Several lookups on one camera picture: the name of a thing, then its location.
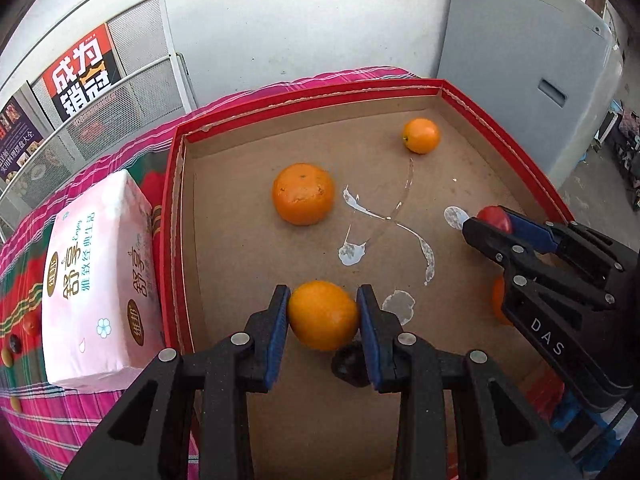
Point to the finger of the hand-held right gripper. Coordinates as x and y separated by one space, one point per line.
495 242
530 232

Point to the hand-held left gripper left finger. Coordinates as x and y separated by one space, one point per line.
276 340

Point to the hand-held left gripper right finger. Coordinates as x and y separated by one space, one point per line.
367 340

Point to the dark plum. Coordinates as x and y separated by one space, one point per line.
347 367
14 342

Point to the medium orange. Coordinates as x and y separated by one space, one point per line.
498 300
324 315

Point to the red cardboard box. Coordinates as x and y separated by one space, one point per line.
240 240

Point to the small orange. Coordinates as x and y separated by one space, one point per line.
421 135

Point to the large orange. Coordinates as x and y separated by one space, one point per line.
302 193

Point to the scrap clutter pile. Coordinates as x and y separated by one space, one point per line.
627 150

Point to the pink tissue pack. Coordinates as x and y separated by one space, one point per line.
90 285

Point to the grey plastic cabinet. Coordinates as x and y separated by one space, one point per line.
525 35

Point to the red green plaid tablecloth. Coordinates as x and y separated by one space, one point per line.
60 425

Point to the red and black book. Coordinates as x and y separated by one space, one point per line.
75 85

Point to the white metal mesh rack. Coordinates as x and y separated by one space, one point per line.
145 25

